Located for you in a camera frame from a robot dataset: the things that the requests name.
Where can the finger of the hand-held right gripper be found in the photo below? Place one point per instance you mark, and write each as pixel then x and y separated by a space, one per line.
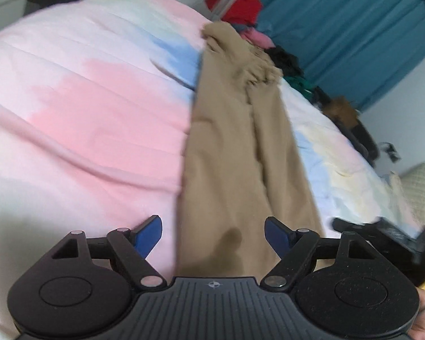
pixel 350 226

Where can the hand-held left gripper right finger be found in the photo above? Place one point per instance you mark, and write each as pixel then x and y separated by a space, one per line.
pixel 278 235

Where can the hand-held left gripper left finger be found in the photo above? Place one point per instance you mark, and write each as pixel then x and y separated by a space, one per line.
pixel 147 235

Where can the beige pants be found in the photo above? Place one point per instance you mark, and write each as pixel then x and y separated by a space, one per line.
pixel 230 148

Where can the cream textured cushion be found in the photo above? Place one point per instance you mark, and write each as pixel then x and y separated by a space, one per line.
pixel 423 187

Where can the small black object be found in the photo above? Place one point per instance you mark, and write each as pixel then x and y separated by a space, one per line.
pixel 389 150

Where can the brown fuzzy object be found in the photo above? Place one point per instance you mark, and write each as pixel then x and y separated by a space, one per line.
pixel 340 108

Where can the pastel tie-dye bed sheet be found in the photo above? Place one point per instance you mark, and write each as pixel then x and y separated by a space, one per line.
pixel 74 113

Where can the green garment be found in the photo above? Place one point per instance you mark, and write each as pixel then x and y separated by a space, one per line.
pixel 302 85

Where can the black garment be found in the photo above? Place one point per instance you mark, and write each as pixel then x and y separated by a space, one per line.
pixel 285 60

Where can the pink garment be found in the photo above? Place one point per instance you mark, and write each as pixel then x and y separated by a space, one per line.
pixel 260 39

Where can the wide blue curtain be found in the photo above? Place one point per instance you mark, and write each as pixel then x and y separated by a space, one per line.
pixel 340 24

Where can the red garment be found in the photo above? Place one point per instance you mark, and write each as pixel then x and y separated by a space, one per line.
pixel 244 9

